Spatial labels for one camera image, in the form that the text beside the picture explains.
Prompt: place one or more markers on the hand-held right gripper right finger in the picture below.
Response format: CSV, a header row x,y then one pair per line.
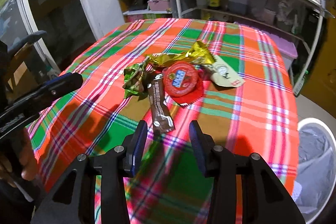
x,y
198,150

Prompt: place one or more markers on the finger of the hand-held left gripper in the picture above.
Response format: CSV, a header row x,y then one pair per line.
x,y
71,82
55,81

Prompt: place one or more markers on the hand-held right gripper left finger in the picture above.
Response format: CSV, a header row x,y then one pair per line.
x,y
136,148

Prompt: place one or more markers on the brown stick sachet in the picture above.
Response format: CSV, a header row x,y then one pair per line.
x,y
157,108

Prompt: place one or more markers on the green gold foil wrapper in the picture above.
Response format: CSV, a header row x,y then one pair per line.
x,y
134,79

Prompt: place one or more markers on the red round snack packet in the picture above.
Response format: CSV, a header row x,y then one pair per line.
x,y
181,79

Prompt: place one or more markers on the cream printed packet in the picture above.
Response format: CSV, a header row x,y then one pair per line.
x,y
223,74

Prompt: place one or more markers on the person's left hand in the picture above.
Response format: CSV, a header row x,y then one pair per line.
x,y
29,161

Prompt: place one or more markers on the plaid tablecloth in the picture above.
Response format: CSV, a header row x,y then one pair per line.
x,y
236,121

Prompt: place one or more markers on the pink plastic basket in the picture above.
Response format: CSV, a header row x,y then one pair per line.
x,y
157,5

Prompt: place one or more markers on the purple lid storage box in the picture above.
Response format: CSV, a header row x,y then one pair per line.
x,y
284,48

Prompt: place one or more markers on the brown bottle yellow label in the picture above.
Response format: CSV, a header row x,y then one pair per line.
x,y
214,2

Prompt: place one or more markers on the dark liquid jug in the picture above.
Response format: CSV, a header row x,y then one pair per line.
x,y
237,3

